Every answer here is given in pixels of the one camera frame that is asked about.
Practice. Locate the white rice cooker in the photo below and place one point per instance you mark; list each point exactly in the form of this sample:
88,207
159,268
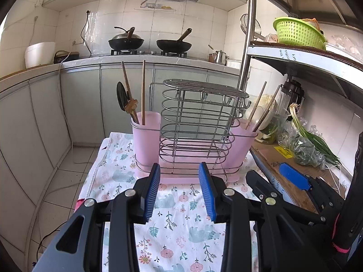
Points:
39,55

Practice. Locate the small white box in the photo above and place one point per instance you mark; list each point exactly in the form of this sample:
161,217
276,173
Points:
270,38

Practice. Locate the floral table cloth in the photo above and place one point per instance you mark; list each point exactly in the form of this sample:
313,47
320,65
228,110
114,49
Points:
175,232

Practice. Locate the grey base cabinets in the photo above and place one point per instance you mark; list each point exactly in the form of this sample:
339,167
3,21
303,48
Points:
82,99

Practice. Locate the white tray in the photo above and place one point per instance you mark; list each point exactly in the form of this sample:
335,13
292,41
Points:
343,52

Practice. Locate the wok lid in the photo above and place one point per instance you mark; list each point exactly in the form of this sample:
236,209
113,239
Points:
122,36

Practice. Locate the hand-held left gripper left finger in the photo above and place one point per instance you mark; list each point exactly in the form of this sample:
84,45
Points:
150,192

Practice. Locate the cardboard sheet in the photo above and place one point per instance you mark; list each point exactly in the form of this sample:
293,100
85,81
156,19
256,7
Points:
272,155

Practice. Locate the orange white plastic bag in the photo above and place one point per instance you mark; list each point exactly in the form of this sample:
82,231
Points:
310,24

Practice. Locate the green onions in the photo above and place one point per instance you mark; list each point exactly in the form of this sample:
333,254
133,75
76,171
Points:
309,136

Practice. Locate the wooden flower-shaped utensil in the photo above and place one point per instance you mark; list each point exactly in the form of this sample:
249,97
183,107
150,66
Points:
131,106

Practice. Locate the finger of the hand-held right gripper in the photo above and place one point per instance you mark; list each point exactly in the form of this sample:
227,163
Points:
295,175
263,187

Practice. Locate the green plastic basket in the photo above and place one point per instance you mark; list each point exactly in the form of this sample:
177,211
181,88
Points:
295,32

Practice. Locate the stainless steel kettle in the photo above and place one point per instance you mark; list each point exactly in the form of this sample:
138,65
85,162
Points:
220,58

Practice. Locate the clear wall shelf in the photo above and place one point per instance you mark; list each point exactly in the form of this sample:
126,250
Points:
154,7

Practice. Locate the white container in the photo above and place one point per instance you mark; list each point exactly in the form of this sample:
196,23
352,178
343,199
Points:
234,63

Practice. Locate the dark countertop appliance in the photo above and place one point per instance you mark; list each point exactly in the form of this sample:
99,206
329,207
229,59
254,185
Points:
72,57

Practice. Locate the bagged napa cabbage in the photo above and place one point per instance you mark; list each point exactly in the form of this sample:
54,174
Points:
274,104

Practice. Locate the brown pot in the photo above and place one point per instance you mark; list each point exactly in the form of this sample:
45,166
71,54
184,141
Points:
212,57

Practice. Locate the metal skimmer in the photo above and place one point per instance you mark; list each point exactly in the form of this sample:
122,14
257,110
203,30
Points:
245,24

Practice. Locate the dark wooden chopstick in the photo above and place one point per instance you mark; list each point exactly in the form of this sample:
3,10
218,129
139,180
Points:
143,90
126,76

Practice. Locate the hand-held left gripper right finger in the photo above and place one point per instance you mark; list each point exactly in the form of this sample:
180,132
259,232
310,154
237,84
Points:
208,195

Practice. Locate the black blender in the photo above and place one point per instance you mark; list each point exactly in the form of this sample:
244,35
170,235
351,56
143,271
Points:
292,93

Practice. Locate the black spoon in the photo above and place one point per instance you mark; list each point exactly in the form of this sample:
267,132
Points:
122,96

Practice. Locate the gas stove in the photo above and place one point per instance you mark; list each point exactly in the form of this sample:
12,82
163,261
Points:
149,53

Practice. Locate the metal shelf rack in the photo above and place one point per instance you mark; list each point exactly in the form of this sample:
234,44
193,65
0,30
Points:
297,55

